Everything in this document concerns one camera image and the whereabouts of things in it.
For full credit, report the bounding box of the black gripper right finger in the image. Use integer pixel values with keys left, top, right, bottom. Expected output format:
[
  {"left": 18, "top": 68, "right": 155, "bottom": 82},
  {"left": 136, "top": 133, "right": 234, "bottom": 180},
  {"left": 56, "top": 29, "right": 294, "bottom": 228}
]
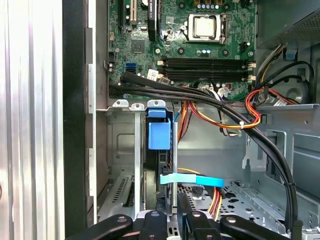
[{"left": 176, "top": 191, "right": 292, "bottom": 240}]

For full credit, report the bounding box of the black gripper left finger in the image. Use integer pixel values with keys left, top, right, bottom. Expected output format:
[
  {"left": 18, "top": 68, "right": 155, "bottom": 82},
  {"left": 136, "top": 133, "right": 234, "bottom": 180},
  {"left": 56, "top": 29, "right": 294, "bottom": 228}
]
[{"left": 65, "top": 193, "right": 174, "bottom": 240}]

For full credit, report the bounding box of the coloured power wire black plug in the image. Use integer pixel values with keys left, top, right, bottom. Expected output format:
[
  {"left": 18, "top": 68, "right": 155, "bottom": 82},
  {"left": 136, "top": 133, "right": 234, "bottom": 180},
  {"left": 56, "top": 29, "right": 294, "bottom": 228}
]
[{"left": 206, "top": 186, "right": 226, "bottom": 222}]

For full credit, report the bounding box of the blue data wire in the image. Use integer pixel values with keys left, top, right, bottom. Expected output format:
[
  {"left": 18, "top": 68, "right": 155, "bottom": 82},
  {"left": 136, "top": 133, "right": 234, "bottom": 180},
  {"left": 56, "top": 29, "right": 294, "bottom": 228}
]
[{"left": 159, "top": 173, "right": 225, "bottom": 188}]

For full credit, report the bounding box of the hard disk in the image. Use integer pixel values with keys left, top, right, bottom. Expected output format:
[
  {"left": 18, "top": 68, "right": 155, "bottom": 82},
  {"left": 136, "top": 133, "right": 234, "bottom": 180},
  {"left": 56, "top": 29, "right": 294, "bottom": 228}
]
[{"left": 144, "top": 106, "right": 176, "bottom": 212}]

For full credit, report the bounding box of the metal disk bay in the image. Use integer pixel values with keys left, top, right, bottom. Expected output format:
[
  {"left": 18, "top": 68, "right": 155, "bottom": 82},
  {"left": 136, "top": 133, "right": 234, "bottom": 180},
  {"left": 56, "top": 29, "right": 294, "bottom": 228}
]
[{"left": 106, "top": 98, "right": 180, "bottom": 221}]

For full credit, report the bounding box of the grey metal drive cage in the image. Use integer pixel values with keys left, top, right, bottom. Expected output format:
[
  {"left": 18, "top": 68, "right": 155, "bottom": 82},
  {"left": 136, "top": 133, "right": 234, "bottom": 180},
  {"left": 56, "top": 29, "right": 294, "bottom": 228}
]
[{"left": 241, "top": 103, "right": 320, "bottom": 240}]

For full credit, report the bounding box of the black open PC case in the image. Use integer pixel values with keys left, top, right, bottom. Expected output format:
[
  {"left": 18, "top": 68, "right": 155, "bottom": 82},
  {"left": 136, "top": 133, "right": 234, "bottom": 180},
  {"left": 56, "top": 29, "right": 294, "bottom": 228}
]
[{"left": 62, "top": 0, "right": 320, "bottom": 240}]

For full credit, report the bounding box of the black RAM slot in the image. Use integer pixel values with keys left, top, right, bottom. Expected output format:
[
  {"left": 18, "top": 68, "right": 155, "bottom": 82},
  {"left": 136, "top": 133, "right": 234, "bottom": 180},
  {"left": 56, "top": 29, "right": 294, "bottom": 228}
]
[
  {"left": 162, "top": 75, "right": 257, "bottom": 82},
  {"left": 162, "top": 69, "right": 257, "bottom": 76},
  {"left": 162, "top": 57, "right": 257, "bottom": 64},
  {"left": 162, "top": 63, "right": 257, "bottom": 70}
]

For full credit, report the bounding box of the green motherboard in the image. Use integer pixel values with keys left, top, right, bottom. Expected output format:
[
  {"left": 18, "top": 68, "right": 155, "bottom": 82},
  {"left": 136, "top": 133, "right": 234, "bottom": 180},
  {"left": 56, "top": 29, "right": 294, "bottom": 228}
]
[{"left": 107, "top": 0, "right": 257, "bottom": 101}]

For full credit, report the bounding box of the black chipset chip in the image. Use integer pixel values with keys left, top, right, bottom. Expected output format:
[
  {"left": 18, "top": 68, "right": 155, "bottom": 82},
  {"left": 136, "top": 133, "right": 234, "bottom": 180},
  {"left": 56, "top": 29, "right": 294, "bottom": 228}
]
[{"left": 131, "top": 38, "right": 146, "bottom": 54}]

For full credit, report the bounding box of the CPU socket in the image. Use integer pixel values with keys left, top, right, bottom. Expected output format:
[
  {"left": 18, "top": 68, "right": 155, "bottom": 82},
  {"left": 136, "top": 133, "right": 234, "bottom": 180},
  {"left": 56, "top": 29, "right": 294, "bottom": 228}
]
[{"left": 186, "top": 12, "right": 229, "bottom": 45}]

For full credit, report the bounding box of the silver CPU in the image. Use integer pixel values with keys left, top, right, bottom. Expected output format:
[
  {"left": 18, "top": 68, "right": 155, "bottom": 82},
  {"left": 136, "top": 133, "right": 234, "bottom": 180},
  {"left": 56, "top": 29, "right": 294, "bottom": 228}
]
[{"left": 194, "top": 16, "right": 217, "bottom": 38}]

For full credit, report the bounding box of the black graphics card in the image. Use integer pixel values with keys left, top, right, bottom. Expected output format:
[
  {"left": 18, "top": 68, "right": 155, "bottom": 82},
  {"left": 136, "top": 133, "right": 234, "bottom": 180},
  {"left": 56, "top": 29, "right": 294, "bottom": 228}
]
[{"left": 146, "top": 0, "right": 159, "bottom": 43}]

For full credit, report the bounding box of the black expansion slot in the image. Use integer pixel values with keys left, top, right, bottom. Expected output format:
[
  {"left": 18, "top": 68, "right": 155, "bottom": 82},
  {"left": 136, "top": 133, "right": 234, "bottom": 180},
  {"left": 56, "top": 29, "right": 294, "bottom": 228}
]
[{"left": 119, "top": 0, "right": 125, "bottom": 35}]

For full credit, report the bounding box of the white expansion slot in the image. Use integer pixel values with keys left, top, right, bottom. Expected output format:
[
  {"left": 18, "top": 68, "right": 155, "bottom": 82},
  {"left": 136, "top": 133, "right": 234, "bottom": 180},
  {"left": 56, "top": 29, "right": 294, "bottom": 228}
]
[{"left": 130, "top": 0, "right": 138, "bottom": 26}]

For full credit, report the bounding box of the grey power supply unit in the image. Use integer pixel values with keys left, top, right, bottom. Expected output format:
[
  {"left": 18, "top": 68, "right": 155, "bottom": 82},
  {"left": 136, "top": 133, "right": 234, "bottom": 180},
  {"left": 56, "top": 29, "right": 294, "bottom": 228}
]
[{"left": 256, "top": 0, "right": 320, "bottom": 51}]

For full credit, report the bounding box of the black cable bundle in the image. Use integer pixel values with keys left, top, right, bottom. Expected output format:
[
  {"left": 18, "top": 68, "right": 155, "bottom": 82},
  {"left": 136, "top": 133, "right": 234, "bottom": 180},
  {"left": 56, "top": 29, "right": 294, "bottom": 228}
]
[{"left": 108, "top": 71, "right": 305, "bottom": 240}]

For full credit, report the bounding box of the orange red wire bundle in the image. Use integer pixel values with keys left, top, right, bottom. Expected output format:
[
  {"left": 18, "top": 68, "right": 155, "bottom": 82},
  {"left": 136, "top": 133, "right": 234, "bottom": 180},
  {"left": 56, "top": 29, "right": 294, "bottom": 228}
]
[{"left": 177, "top": 88, "right": 301, "bottom": 143}]

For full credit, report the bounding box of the white cable label tag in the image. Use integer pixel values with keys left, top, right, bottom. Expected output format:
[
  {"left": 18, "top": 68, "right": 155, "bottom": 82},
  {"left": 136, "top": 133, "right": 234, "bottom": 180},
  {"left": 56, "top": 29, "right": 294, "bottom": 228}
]
[{"left": 146, "top": 69, "right": 160, "bottom": 81}]

